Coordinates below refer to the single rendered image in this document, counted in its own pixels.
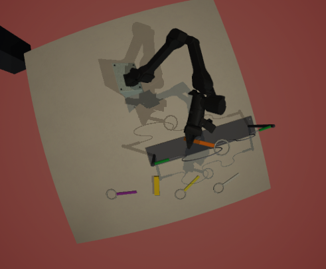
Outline yellow rectangular block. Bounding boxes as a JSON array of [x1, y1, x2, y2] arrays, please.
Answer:
[[154, 175, 159, 195]]

